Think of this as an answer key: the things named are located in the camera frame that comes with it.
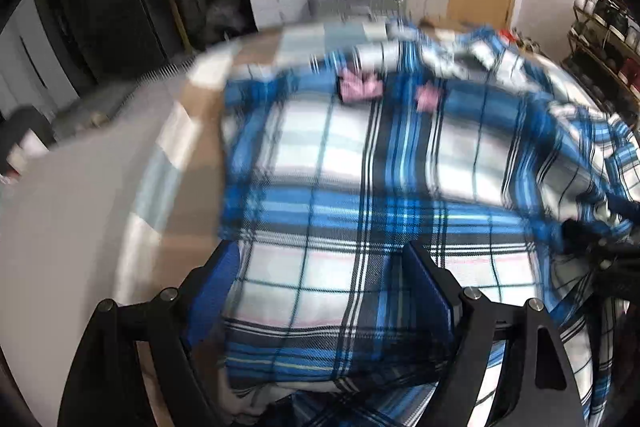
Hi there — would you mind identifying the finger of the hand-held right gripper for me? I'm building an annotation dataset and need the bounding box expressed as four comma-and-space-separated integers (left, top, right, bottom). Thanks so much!
562, 218, 613, 258

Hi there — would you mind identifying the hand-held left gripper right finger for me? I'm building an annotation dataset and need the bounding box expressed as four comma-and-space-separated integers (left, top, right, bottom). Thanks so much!
402, 241, 586, 427

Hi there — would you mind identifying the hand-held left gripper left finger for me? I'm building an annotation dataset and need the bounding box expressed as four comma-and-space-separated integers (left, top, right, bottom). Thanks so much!
57, 239, 241, 427

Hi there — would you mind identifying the blue plaid shirt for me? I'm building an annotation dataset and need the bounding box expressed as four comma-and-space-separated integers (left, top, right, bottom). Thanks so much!
217, 24, 640, 427

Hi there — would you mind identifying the checkered bed blanket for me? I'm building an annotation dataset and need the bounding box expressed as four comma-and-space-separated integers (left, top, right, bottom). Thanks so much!
112, 21, 431, 427

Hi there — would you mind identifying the shoe rack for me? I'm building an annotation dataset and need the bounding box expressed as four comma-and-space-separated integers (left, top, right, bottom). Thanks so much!
562, 0, 640, 118

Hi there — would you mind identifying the white closet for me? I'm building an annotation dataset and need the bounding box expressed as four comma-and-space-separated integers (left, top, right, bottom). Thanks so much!
0, 0, 98, 118

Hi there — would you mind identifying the silver suitcase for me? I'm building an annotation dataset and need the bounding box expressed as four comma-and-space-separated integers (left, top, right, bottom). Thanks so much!
310, 0, 406, 20

